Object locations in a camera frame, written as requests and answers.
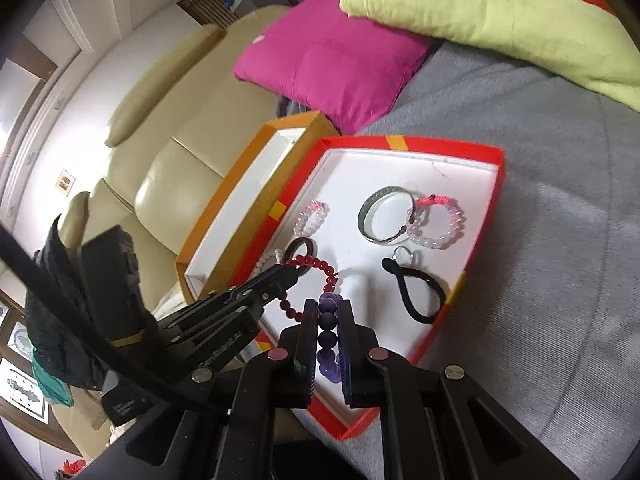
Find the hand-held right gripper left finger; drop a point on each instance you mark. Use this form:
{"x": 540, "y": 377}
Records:
{"x": 311, "y": 355}

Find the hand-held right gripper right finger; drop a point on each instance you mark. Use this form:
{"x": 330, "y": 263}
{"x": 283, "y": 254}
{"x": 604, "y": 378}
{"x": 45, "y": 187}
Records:
{"x": 346, "y": 360}

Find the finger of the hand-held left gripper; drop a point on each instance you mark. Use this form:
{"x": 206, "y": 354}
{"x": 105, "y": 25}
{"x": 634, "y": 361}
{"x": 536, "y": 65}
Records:
{"x": 277, "y": 280}
{"x": 225, "y": 340}

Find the dark red bangle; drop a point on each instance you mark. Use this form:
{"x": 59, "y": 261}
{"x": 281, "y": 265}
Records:
{"x": 291, "y": 250}

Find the silver bangle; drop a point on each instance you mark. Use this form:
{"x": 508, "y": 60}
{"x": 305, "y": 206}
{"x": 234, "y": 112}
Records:
{"x": 366, "y": 212}

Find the red cardboard box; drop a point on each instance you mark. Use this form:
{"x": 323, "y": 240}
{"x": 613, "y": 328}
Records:
{"x": 350, "y": 175}

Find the dark cloth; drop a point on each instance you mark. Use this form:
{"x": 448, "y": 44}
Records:
{"x": 50, "y": 300}

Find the orange box lid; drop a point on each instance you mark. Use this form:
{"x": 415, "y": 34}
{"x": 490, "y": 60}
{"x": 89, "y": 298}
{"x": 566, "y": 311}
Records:
{"x": 240, "y": 195}

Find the green cloth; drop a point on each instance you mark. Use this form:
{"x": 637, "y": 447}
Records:
{"x": 52, "y": 387}

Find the beige leather sofa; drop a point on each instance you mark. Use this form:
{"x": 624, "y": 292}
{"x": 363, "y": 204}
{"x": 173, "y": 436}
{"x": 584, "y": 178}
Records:
{"x": 165, "y": 135}

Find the red flower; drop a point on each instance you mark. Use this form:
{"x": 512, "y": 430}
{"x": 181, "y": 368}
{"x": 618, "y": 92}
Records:
{"x": 72, "y": 469}

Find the magenta pillow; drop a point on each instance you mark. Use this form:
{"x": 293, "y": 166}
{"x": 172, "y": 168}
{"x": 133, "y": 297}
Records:
{"x": 330, "y": 70}

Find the grey blanket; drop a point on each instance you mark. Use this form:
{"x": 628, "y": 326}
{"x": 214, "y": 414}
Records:
{"x": 550, "y": 210}

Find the brown woven blind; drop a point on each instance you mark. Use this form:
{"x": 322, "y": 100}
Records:
{"x": 215, "y": 5}

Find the light green blanket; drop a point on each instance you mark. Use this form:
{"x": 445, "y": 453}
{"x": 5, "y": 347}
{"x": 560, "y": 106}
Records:
{"x": 490, "y": 25}

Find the framed wall picture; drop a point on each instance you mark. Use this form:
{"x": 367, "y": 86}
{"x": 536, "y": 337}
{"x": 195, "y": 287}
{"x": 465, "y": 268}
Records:
{"x": 25, "y": 395}
{"x": 20, "y": 340}

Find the small wall picture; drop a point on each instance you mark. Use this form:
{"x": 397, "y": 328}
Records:
{"x": 65, "y": 180}

